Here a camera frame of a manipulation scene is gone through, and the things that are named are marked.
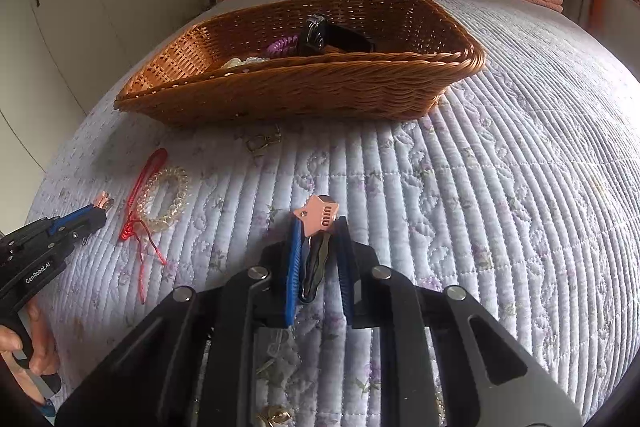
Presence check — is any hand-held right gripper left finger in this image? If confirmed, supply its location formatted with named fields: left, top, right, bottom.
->
left=55, top=217, right=307, bottom=427

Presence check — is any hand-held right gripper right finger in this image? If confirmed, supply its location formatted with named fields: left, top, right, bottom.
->
left=336, top=217, right=583, bottom=427

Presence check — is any black smartwatch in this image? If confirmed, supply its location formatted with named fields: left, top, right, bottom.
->
left=299, top=14, right=375, bottom=56

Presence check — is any purple spiral hair tie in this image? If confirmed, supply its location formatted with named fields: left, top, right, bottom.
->
left=266, top=33, right=302, bottom=59

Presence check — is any brown wicker basket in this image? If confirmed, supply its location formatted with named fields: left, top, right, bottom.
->
left=114, top=0, right=487, bottom=128

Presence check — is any pink fish-shaped hair clip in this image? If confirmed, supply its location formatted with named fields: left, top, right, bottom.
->
left=292, top=194, right=342, bottom=304

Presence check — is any white wardrobe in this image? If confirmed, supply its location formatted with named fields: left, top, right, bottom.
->
left=0, top=0, right=247, bottom=190

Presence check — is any person's left hand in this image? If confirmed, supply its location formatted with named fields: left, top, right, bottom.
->
left=0, top=297, right=62, bottom=408

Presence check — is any clear gold-trimmed hair clip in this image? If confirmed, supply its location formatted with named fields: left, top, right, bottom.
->
left=254, top=329, right=302, bottom=379

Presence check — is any gold bell charm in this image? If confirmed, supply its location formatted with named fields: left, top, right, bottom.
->
left=256, top=407, right=292, bottom=427

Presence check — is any floral quilted bedspread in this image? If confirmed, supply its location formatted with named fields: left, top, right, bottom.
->
left=25, top=0, right=640, bottom=427

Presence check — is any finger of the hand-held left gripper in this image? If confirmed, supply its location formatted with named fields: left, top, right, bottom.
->
left=62, top=209, right=109, bottom=250
left=47, top=206, right=101, bottom=237

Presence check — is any gold metal clasp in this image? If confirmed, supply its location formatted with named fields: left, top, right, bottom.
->
left=244, top=124, right=282, bottom=154

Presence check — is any clear bead bracelet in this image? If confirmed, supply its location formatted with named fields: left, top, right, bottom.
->
left=135, top=165, right=190, bottom=229

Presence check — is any red braided cord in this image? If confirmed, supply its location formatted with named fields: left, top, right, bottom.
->
left=118, top=148, right=169, bottom=304

